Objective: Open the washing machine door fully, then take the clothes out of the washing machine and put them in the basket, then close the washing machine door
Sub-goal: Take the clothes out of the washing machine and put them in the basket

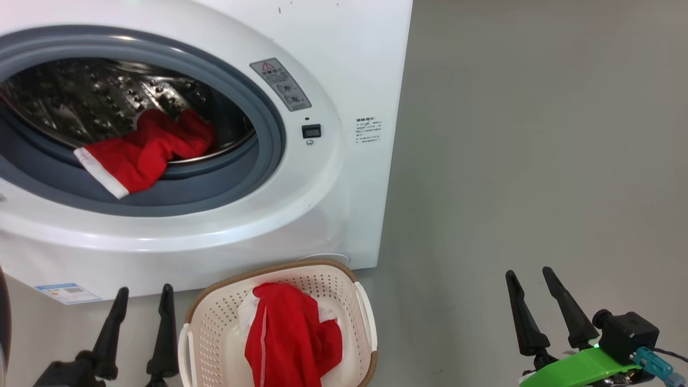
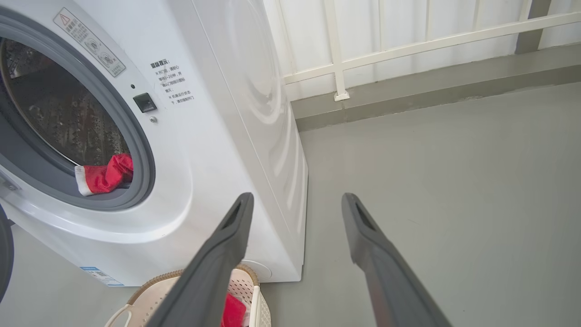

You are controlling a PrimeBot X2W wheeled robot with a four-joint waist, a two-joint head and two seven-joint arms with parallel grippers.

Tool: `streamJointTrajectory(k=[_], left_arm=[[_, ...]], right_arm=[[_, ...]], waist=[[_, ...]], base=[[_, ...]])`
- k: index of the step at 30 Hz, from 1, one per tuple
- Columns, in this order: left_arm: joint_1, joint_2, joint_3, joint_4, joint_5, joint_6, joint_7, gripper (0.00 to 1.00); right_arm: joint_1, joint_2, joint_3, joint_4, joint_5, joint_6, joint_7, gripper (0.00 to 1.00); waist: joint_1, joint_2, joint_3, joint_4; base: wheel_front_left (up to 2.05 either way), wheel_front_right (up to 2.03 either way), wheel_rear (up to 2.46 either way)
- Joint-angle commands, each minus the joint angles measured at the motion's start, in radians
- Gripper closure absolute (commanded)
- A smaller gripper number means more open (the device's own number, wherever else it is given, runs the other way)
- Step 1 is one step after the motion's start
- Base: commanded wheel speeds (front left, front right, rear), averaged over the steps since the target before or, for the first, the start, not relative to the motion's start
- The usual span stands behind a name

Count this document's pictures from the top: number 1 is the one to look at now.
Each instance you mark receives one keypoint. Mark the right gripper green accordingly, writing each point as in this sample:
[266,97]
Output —
[580,368]

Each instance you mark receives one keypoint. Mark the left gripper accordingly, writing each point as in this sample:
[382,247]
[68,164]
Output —
[64,373]

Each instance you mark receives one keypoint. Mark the dark round washer door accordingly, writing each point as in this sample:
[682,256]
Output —
[3,333]

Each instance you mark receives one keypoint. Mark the red garment white lining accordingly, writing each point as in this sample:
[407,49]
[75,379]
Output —
[293,338]

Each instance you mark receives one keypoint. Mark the red garment white cuff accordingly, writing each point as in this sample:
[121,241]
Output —
[145,150]

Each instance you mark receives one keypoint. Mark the cream perforated laundry basket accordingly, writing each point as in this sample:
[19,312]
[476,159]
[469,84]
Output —
[215,328]

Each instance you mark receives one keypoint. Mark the grey rubber door gasket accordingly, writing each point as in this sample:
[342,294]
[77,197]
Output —
[258,113]

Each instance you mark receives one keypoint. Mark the black door latch socket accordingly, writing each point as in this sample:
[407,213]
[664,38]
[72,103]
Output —
[311,131]

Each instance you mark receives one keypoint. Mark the white front-load washing machine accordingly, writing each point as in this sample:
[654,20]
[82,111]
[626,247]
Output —
[349,64]

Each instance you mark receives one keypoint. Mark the blue energy label sticker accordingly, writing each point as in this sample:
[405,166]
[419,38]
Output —
[67,293]

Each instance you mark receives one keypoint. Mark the round drain filter cover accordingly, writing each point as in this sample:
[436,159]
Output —
[328,258]

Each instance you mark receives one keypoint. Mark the steel perforated washer drum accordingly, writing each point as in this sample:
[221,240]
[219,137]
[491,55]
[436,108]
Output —
[80,91]

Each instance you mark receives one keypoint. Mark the small printed text label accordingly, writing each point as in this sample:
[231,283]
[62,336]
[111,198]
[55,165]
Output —
[368,130]

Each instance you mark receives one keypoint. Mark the grey warning sticker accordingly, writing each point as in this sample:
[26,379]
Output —
[280,85]

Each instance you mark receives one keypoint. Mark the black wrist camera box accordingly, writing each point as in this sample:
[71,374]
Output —
[629,336]

